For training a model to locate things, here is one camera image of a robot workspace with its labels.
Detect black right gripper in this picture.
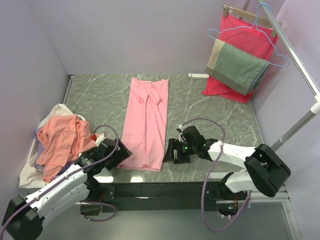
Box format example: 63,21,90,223
162,138,197,164

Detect pink t-shirt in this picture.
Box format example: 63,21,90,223
117,77,169,172

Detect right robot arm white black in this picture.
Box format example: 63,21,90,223
162,126,291,200

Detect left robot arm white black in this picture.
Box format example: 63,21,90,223
1,138,132,240

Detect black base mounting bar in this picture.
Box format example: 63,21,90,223
79,182,251,217

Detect white rack foot front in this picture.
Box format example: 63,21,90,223
208,172,229,180

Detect white rack foot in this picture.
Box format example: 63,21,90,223
208,172,229,180
188,73,209,79

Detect salmon orange t-shirt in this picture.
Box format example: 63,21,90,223
36,114,96,183

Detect white rack foot rear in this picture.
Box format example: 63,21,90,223
188,73,209,79

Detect lavender purple t-shirt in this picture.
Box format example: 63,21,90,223
34,127,62,183

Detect white laundry basket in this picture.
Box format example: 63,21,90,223
28,136,61,187

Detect white cream t-shirt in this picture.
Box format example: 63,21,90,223
18,103,73,189

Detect green beige folded cloth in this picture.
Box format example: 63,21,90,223
205,39,270,96

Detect red mesh laundry bag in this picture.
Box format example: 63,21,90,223
202,14,279,104

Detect silver clothes rack pole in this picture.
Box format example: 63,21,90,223
257,0,320,151

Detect wooden clip hanger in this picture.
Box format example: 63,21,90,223
223,5,277,37

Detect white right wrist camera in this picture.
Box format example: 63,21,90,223
176,128,186,143

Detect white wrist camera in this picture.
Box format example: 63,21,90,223
176,128,186,143
91,133,107,147

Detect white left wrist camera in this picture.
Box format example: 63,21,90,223
91,133,107,147

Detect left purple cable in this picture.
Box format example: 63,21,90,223
0,124,120,236

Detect blue wire hanger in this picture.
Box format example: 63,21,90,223
207,3,290,68

